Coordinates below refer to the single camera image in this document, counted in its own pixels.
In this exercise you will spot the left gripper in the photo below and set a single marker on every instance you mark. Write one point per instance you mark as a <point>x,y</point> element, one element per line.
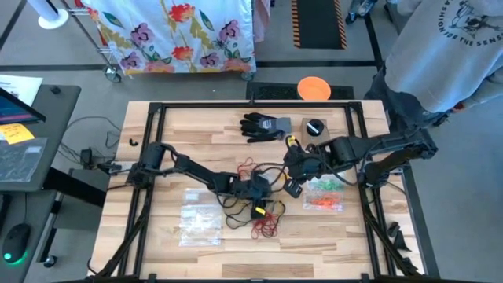
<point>255,186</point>

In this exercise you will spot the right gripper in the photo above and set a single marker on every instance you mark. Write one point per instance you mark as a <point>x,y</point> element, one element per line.
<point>306,163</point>

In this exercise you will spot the pile of coloured rubber bands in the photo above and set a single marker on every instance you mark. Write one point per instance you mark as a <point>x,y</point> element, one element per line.
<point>280,203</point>

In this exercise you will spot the green rubber band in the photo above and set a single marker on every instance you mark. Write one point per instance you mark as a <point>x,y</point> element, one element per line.
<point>336,183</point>
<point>326,184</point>
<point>320,186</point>

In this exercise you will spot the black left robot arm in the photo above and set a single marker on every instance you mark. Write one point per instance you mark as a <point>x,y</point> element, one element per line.
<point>188,165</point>

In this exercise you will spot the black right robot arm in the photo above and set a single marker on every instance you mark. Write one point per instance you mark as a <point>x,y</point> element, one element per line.
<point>373,147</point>

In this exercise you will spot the small cardboard box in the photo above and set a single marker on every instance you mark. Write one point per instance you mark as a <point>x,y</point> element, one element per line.
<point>306,140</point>

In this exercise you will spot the black work glove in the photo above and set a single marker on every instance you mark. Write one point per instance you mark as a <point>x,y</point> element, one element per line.
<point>257,116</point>
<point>267,127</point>

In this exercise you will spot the pile of clear plastic bags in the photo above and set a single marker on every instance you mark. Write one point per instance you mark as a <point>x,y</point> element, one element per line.
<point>200,220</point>

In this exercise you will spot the black grate floor mat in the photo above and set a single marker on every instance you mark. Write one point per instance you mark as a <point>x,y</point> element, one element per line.
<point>275,92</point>

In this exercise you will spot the orange disc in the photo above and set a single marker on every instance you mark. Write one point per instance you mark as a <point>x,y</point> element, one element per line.
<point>314,88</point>

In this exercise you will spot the black plastic wedge piece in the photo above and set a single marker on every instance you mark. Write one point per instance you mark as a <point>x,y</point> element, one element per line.
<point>401,243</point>
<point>408,267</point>
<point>393,230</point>

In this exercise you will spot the small black hook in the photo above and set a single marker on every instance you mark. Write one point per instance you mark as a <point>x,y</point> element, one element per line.
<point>131,142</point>

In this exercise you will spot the black hazard-striped floor mat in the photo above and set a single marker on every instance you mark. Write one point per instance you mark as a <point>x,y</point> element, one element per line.
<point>318,23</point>

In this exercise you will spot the floral print cloth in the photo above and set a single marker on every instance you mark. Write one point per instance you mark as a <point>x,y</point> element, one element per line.
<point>177,35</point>

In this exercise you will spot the black power adapter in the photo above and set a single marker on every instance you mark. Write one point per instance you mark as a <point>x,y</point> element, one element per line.
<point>87,157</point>

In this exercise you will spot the pink cloth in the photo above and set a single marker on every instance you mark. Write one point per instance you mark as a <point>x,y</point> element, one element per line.
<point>261,15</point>

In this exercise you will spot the person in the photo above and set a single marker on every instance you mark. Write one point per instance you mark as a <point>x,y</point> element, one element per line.
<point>432,59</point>

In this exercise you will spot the black office desk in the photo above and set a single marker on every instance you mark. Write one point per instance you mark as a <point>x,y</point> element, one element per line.
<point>59,118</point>

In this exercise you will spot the black round desk knob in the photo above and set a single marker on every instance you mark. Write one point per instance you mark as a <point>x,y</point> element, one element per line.
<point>56,90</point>

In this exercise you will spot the grey plastic sleeve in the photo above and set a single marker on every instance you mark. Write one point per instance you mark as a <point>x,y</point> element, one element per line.
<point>19,161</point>

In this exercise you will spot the yellow sticky note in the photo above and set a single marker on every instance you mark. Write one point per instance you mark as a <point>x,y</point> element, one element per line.
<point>15,133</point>

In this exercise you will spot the black computer mouse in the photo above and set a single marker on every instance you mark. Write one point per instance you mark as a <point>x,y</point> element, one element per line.
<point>15,239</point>

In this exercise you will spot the black computer monitor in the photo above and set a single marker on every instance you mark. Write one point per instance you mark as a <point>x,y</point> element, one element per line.
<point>15,112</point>

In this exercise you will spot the white paper sheet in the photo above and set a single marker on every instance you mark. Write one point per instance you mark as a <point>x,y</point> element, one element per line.
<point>23,84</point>

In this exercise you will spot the black pole white base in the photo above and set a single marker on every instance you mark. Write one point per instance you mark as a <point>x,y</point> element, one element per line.
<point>53,21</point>

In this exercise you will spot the black aluminium table frame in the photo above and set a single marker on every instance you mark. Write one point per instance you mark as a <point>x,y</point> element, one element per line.
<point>255,105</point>

